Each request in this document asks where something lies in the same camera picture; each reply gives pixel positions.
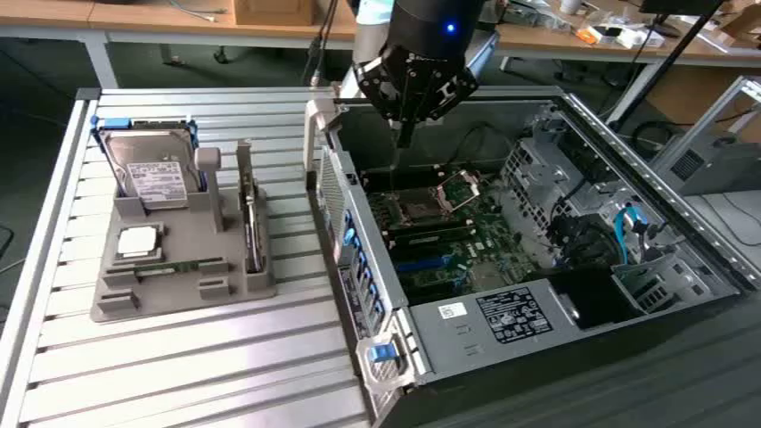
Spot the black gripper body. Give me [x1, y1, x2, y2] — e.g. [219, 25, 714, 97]
[380, 0, 483, 122]

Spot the graphics card with metal bracket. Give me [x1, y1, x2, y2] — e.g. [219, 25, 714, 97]
[236, 138, 270, 274]

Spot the metal socket cover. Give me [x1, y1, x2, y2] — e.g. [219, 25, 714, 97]
[436, 170, 482, 210]

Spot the cardboard box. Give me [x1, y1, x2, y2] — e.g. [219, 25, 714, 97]
[234, 0, 315, 27]

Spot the CPU socket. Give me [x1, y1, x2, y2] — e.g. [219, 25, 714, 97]
[395, 186, 459, 226]

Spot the open grey PC case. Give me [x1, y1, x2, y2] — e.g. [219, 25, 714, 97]
[304, 86, 761, 428]

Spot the orange and white box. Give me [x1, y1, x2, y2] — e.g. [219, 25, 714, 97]
[579, 24, 626, 45]

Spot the green motherboard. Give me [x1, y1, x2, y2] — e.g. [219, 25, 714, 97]
[366, 171, 540, 304]

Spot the small white box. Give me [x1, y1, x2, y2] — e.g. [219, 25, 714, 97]
[618, 30, 666, 49]

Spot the blue expansion slot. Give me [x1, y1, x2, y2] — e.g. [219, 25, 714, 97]
[395, 254, 454, 273]

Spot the black stand pole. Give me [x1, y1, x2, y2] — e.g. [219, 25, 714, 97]
[606, 0, 731, 130]

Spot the wooden desk with grey legs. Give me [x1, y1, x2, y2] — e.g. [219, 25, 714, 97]
[0, 0, 359, 90]

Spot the black monitor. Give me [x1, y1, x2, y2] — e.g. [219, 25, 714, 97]
[639, 0, 715, 37]

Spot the hard disk in blue carrier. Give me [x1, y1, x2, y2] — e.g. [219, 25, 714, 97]
[89, 116, 207, 211]

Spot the cluttered wooden desk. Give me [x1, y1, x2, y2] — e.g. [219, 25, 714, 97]
[492, 0, 761, 128]

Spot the grey computer tower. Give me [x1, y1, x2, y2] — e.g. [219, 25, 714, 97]
[651, 131, 761, 197]

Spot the grey parts rack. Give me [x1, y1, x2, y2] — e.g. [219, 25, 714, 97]
[89, 137, 280, 325]

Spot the grey power supply unit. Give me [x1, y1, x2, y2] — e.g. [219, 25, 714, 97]
[408, 278, 582, 374]

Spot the small metal disk bay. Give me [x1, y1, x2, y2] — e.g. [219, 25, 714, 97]
[612, 254, 702, 316]

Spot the green RAM stick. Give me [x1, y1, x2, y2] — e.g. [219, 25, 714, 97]
[106, 260, 219, 276]

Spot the silver CPU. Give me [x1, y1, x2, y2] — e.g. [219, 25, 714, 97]
[117, 226, 163, 260]

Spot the black hanging cable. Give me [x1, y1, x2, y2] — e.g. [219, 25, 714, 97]
[302, 0, 340, 88]

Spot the white cable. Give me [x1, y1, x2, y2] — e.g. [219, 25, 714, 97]
[168, 0, 231, 22]

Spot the black wire bundle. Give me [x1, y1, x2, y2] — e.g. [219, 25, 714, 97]
[544, 195, 624, 268]

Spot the blue wire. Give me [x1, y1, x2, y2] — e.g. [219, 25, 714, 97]
[614, 203, 650, 268]

